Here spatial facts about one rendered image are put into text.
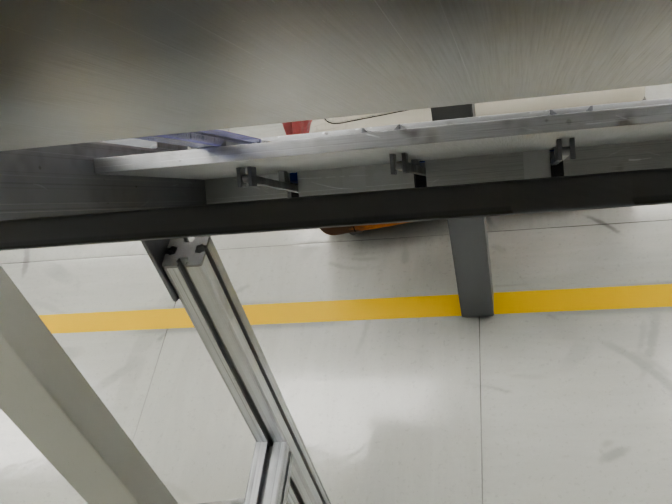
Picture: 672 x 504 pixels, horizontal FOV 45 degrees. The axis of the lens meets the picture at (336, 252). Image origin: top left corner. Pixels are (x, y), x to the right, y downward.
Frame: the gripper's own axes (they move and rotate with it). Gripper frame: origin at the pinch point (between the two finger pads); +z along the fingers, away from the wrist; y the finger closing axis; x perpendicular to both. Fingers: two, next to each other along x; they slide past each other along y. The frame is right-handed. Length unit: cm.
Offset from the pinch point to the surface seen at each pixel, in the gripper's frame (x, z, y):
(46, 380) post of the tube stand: 0.5, 20.5, -27.4
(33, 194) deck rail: -28.8, 4.1, -7.8
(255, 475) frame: 19.1, 35.9, -13.3
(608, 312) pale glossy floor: 76, 26, 32
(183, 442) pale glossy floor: 58, 43, -40
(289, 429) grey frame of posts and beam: 24.9, 32.1, -10.5
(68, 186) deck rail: -25.1, 3.6, -7.8
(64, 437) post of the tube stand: 5.8, 27.6, -29.3
